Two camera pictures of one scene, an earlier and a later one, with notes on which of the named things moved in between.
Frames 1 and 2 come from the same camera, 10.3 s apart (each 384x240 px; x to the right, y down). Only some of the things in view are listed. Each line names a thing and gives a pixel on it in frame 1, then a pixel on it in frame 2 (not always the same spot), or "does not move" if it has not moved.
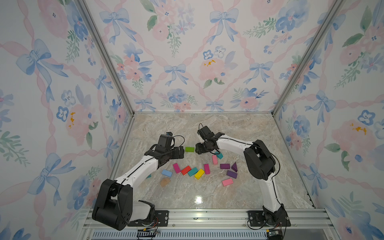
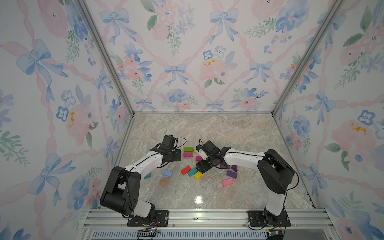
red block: [185, 170] does not move
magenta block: [176, 168] -> [188, 154]
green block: [189, 149] does not move
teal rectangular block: [193, 171] does not move
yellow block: [199, 174] does not move
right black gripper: [198, 149] -> [200, 164]
